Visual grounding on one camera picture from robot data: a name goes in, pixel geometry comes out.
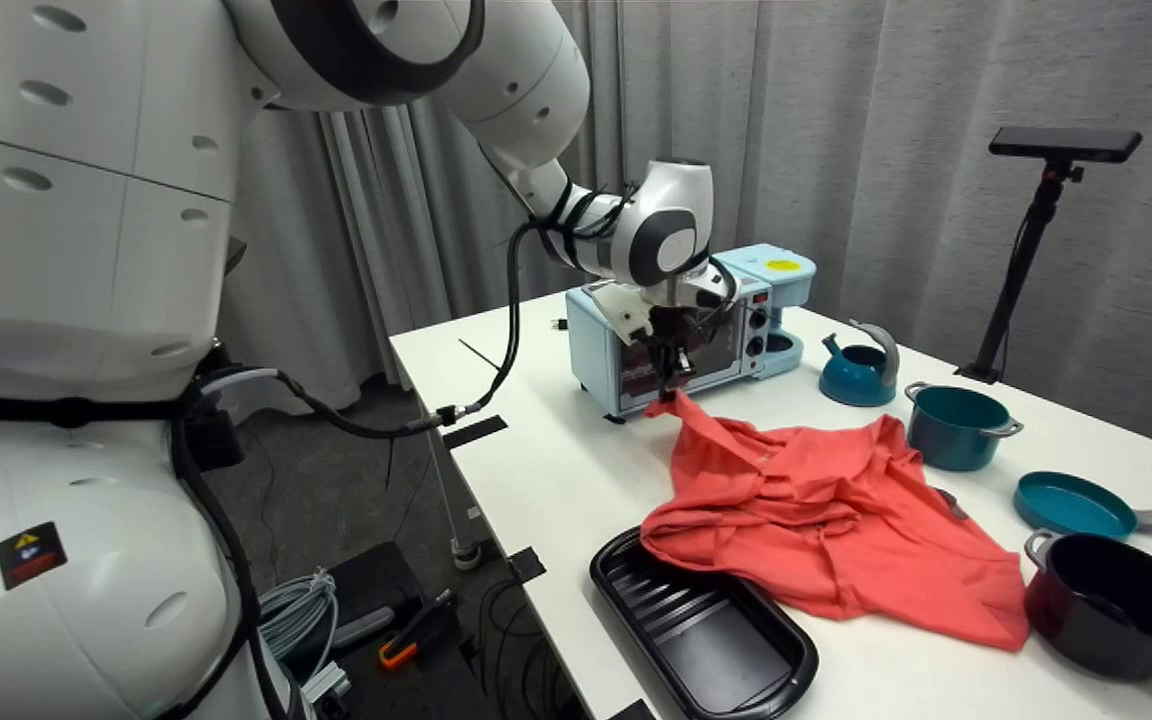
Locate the metal table leg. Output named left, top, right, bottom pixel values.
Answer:
left=422, top=435, right=490, bottom=575

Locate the teal kettle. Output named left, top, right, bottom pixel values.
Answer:
left=816, top=317, right=905, bottom=412

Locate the black floor box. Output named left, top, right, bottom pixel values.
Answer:
left=334, top=541, right=430, bottom=652

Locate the black pot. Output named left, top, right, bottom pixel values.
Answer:
left=1022, top=527, right=1152, bottom=689

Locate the teal pot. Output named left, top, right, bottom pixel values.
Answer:
left=902, top=374, right=1028, bottom=477

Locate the red sweatshirt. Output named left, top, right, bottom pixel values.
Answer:
left=638, top=386, right=1038, bottom=655

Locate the light blue toaster oven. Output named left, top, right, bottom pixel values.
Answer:
left=566, top=241, right=819, bottom=422

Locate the gray curtain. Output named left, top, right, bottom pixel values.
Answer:
left=219, top=0, right=1152, bottom=464

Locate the black ridged grill tray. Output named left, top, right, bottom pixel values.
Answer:
left=589, top=525, right=826, bottom=720

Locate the gray cable bundle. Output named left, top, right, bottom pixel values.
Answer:
left=251, top=567, right=349, bottom=710

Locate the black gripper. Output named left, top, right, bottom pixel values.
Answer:
left=645, top=300, right=719, bottom=398

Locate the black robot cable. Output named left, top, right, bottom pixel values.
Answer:
left=174, top=213, right=581, bottom=720

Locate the black camera bar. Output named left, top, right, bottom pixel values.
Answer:
left=989, top=122, right=1148, bottom=169

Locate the orange handled tool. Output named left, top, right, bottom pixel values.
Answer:
left=378, top=582, right=460, bottom=673

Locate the black tripod stand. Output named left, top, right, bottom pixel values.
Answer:
left=952, top=156, right=1090, bottom=386

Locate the teal frying pan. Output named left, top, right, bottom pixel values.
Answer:
left=1014, top=467, right=1152, bottom=543

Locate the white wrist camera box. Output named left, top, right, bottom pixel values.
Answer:
left=594, top=280, right=660, bottom=345

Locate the black tape strip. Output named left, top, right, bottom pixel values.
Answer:
left=442, top=412, right=514, bottom=453
left=507, top=543, right=550, bottom=586

